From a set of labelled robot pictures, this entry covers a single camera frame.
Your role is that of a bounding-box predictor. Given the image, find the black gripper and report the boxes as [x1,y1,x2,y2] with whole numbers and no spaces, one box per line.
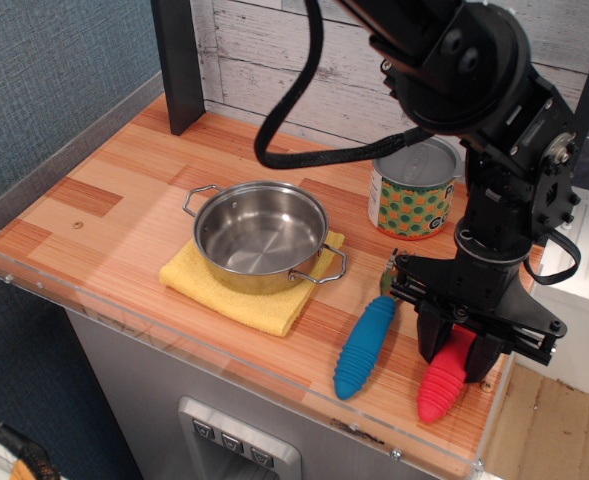
[392,229,567,383]

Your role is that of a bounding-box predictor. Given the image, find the red handled metal spoon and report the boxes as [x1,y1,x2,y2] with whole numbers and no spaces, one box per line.
[417,326,476,423]

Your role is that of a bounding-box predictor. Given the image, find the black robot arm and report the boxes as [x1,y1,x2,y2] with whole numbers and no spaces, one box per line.
[345,1,581,383]

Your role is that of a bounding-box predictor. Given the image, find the yellow cloth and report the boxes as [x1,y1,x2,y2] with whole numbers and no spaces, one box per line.
[159,241,318,337]

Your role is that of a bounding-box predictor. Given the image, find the stainless steel pot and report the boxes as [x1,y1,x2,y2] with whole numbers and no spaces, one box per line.
[183,180,348,295]

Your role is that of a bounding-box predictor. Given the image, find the white cabinet on right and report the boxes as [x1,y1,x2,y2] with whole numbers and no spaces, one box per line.
[517,188,589,393]

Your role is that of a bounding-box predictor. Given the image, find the green orange patterned can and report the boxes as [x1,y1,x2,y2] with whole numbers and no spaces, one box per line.
[368,138,463,240]

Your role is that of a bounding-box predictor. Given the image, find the silver dispenser button panel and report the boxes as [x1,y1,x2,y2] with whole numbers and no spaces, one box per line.
[178,396,302,479]

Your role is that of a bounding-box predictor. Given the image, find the grey toy fridge cabinet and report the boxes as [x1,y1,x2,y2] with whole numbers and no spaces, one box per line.
[67,311,431,479]

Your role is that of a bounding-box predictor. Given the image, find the orange object bottom left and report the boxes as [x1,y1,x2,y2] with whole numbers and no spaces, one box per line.
[9,459,41,480]

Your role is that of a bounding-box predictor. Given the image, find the blue handled metal fork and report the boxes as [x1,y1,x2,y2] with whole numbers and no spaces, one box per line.
[333,249,399,400]

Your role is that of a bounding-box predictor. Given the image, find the clear acrylic guard rail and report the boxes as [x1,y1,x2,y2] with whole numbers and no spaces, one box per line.
[0,71,545,480]

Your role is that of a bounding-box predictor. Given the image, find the black braided cable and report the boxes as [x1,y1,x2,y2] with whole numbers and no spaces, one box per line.
[253,0,433,171]

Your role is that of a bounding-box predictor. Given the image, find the dark left vertical post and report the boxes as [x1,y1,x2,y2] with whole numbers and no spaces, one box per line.
[151,0,205,136]

